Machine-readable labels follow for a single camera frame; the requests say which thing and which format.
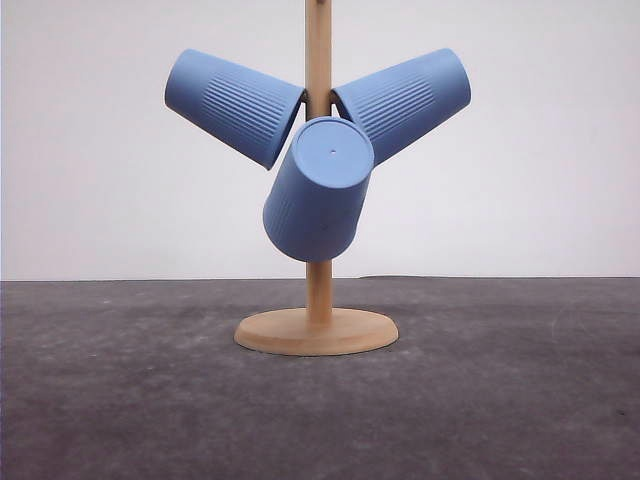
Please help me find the wooden mug tree stand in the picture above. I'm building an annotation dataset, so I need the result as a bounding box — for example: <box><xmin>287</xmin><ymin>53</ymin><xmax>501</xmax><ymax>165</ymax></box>
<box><xmin>234</xmin><ymin>0</ymin><xmax>399</xmax><ymax>356</ymax></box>

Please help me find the blue ribbed cup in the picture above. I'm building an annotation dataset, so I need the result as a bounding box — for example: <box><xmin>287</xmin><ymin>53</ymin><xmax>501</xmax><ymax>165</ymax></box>
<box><xmin>332</xmin><ymin>48</ymin><xmax>472</xmax><ymax>165</ymax></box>
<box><xmin>263</xmin><ymin>116</ymin><xmax>375</xmax><ymax>263</ymax></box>
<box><xmin>164</xmin><ymin>48</ymin><xmax>307</xmax><ymax>170</ymax></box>

